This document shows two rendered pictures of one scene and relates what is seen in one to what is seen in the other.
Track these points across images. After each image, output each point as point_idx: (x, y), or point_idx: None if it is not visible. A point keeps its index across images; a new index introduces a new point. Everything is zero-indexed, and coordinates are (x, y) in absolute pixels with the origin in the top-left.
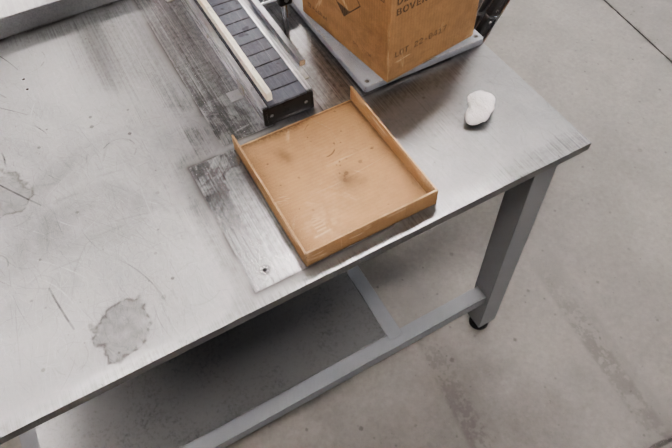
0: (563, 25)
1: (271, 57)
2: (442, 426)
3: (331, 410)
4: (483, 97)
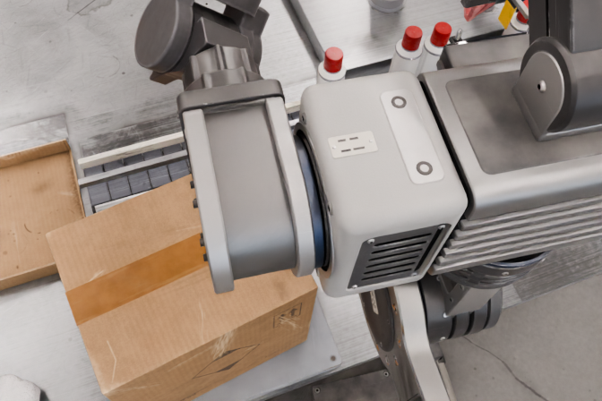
0: None
1: (155, 179)
2: None
3: None
4: (18, 398)
